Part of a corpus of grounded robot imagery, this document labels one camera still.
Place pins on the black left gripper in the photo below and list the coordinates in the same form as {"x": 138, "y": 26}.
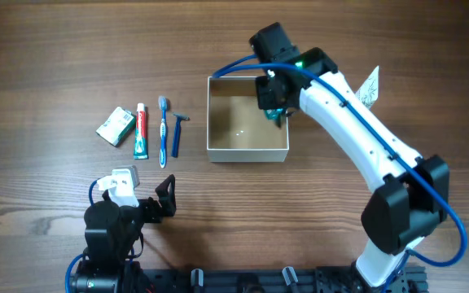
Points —
{"x": 153, "y": 208}

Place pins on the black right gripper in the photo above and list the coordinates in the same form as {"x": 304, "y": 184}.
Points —
{"x": 273, "y": 96}

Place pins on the teal mouthwash bottle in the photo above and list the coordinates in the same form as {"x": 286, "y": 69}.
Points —
{"x": 274, "y": 114}

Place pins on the green white soap box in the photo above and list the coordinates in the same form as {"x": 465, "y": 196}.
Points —
{"x": 117, "y": 125}

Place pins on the white cream tube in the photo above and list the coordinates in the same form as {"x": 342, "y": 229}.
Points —
{"x": 368, "y": 93}

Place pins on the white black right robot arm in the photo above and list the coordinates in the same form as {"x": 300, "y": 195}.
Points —
{"x": 409, "y": 194}

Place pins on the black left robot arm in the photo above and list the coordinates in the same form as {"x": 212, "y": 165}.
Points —
{"x": 109, "y": 263}

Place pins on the white open cardboard box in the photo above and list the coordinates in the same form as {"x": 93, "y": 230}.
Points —
{"x": 238, "y": 131}

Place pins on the red green toothpaste tube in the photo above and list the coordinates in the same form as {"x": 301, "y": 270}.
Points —
{"x": 140, "y": 145}

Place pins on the blue disposable razor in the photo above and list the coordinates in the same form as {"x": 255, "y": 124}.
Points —
{"x": 177, "y": 133}

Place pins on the blue white toothbrush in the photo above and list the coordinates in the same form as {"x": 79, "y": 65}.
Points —
{"x": 163, "y": 148}

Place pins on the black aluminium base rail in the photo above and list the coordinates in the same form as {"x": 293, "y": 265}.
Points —
{"x": 342, "y": 279}

